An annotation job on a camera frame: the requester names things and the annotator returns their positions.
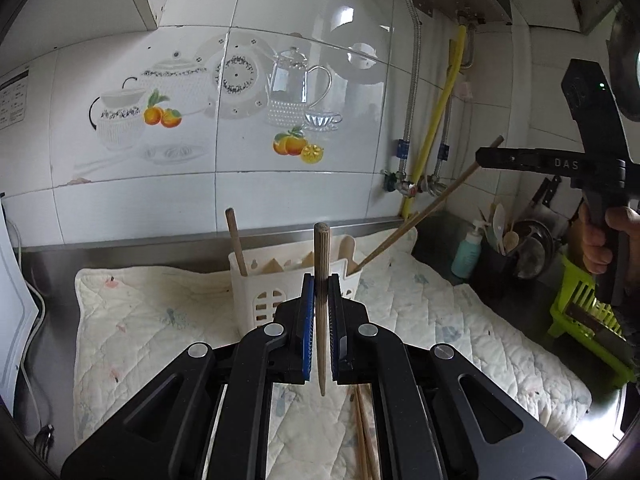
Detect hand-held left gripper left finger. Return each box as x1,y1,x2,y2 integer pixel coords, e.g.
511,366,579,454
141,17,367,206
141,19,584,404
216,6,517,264
61,274,316,480

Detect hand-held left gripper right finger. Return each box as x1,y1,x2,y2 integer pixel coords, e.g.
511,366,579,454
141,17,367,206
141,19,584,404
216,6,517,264
327,276,588,480

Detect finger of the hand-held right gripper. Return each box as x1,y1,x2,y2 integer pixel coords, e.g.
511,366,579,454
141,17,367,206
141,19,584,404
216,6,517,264
475,146,583,177

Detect white plastic chopstick holder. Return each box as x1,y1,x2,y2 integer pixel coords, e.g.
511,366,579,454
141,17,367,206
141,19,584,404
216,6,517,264
229,234,365,338

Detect wooden chopstick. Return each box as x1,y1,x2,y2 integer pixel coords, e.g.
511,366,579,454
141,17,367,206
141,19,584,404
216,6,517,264
356,135,505,273
354,387,372,480
225,207,249,277
359,394,383,480
313,222,331,397

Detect person's right hand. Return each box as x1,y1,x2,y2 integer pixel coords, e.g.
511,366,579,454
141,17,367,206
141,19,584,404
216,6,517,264
570,202,640,277

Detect kitchen cleaver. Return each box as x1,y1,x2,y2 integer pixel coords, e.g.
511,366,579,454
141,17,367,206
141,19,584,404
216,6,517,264
532,175,563,208

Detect dark round metal disc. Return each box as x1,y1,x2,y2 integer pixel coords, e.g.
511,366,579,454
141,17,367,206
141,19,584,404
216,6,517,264
607,5,640,122

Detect pale wooden spatula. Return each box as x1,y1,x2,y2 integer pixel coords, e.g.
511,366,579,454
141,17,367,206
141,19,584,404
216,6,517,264
492,203,507,253

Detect metal pan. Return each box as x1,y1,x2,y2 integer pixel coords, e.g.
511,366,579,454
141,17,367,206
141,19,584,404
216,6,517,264
512,220,556,281

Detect teal soap bottle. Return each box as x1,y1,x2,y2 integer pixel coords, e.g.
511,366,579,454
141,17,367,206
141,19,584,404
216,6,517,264
451,220,485,281

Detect black utensil pot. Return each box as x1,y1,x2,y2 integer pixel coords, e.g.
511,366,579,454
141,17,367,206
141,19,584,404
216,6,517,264
475,247,518,301

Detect brass pipe valve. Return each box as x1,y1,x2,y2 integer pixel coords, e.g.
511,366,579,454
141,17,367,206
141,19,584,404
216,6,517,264
382,170,443,200

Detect green dish rack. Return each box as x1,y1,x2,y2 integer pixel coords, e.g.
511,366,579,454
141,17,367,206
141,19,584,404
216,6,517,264
546,255,638,388

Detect quilted printed mat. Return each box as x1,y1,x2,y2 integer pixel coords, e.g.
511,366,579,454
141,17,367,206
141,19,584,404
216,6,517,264
74,227,593,480

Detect white kitchen appliance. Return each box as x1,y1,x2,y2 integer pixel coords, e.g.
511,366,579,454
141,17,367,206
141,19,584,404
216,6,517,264
0,192,43,401

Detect yellow gas hose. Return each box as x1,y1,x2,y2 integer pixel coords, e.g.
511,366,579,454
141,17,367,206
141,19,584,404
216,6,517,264
400,24,468,221

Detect white power cable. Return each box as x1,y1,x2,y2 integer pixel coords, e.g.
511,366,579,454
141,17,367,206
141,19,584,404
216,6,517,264
17,230,53,441

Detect wall label sticker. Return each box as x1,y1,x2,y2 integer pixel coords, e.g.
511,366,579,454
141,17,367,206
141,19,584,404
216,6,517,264
0,71,30,131

